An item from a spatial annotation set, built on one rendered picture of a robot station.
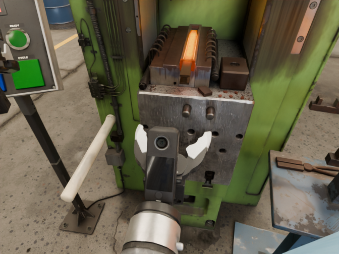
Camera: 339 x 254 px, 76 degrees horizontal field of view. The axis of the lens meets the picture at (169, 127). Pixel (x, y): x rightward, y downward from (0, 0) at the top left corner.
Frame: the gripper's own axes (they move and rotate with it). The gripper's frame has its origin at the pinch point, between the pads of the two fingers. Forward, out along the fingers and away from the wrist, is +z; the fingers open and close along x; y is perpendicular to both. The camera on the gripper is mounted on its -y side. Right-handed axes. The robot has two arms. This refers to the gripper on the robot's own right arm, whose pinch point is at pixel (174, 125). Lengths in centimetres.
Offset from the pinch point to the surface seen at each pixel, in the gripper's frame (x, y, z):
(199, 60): 3.5, 0.8, 34.9
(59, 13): -278, 81, 396
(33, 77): -42.2, -0.1, 14.6
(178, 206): 0, 84, 29
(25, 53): -44.4, -5.6, 18.0
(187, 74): 0.8, -1.2, 20.5
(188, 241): 7, 100, 17
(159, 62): -9.8, 2.0, 34.0
